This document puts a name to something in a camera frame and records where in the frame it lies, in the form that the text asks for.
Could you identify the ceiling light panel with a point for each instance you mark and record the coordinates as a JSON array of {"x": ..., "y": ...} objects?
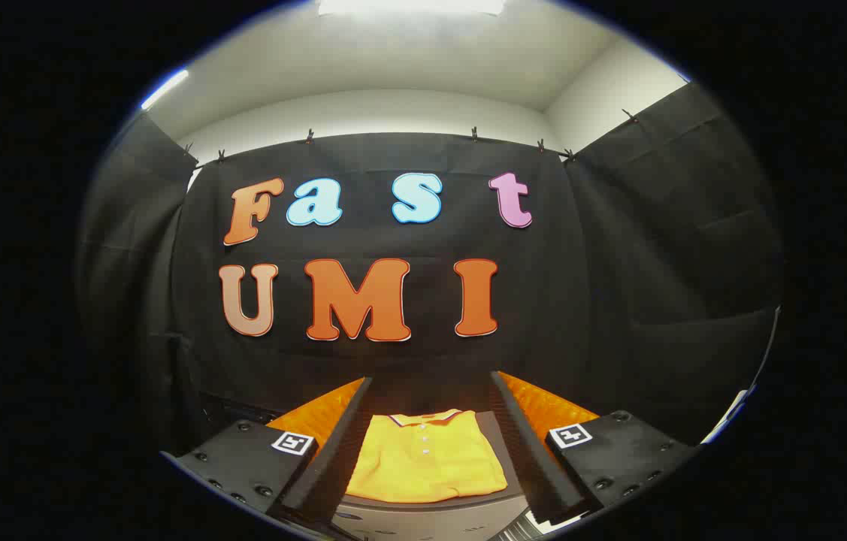
[
  {"x": 164, "y": 89},
  {"x": 412, "y": 6}
]

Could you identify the grey washing machine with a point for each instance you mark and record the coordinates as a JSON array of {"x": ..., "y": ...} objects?
[{"x": 431, "y": 520}]

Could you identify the yellow polo shirt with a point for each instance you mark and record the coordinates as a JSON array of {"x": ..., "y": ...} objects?
[{"x": 427, "y": 458}]

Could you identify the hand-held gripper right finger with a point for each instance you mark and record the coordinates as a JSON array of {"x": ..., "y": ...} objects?
[{"x": 521, "y": 443}]

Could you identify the black backdrop cloth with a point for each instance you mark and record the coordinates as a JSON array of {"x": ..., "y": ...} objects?
[
  {"x": 130, "y": 248},
  {"x": 393, "y": 368},
  {"x": 679, "y": 263}
]

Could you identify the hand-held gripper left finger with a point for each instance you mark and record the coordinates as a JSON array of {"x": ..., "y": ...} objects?
[{"x": 344, "y": 443}]

